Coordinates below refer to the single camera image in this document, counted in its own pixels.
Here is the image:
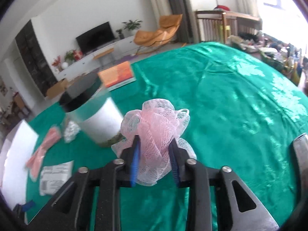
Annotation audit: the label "dark wooden chair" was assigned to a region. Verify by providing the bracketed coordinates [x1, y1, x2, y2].
[195, 10, 263, 43]

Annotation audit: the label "dining table with chairs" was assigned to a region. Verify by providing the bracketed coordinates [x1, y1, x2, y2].
[1, 92, 32, 127]

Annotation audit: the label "brown cardboard box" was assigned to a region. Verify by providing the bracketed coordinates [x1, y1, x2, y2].
[46, 78, 69, 99]

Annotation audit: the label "clear jar black lid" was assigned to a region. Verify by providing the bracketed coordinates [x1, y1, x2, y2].
[59, 73, 123, 147]

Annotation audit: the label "green potted plant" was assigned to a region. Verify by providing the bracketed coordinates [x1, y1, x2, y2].
[122, 19, 142, 35]

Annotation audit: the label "orange book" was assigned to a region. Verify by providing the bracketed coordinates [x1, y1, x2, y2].
[98, 61, 136, 91]

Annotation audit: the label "green satin tablecloth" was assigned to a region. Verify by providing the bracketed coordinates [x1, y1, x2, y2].
[25, 42, 308, 231]

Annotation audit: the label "grey curtain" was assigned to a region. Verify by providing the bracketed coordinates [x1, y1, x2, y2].
[169, 0, 199, 43]

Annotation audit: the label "white tv cabinet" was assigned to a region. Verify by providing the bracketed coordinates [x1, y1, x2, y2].
[55, 36, 138, 81]

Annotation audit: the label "orange lounge chair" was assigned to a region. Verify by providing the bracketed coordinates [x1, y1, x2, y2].
[134, 14, 183, 49]

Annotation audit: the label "black flat television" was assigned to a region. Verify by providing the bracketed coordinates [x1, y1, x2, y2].
[76, 22, 115, 54]

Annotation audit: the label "small potted plant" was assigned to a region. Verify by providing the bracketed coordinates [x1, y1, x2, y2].
[116, 28, 125, 40]

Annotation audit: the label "bag of white balls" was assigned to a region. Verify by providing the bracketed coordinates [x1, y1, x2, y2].
[62, 118, 80, 143]

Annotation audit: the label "red flowers in vase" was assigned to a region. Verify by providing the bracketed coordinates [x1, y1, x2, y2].
[52, 55, 63, 73]

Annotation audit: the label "white cardboard box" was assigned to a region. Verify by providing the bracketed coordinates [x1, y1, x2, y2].
[1, 120, 39, 209]

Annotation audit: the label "black glass cabinet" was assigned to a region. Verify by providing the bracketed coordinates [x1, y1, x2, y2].
[15, 21, 57, 97]

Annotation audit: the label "wooden bench stool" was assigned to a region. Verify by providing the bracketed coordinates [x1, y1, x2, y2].
[93, 48, 115, 69]

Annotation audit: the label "pink cloth in bag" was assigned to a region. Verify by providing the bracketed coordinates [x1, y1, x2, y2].
[26, 126, 62, 182]

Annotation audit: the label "white labelled package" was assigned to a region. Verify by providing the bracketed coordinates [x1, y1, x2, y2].
[39, 161, 74, 196]

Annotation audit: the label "leafy plant with red box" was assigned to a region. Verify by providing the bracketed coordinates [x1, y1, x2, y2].
[64, 49, 83, 63]

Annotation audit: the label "pink mesh bath pouf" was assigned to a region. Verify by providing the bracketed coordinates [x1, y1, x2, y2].
[111, 99, 197, 186]

